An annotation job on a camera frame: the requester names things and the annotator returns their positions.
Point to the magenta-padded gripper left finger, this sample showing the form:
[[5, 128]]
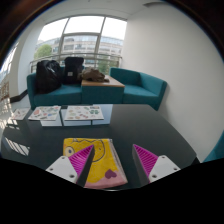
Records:
[[62, 167]]

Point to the yellow orange pink cartoon towel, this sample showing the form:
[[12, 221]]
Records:
[[105, 160]]

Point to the brown jacket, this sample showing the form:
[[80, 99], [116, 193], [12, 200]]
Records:
[[93, 75]]

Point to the teal chair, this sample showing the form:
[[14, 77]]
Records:
[[216, 150]]

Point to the teal wood-topped corner table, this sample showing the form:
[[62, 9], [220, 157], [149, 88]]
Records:
[[101, 93]]

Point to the large black backpack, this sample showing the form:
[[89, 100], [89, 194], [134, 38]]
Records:
[[48, 76]]

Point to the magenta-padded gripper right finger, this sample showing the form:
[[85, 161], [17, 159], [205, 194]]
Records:
[[162, 166]]

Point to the metal window railing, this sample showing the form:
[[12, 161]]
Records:
[[100, 56]]

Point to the small black backpack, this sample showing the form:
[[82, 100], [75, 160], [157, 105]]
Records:
[[73, 70]]

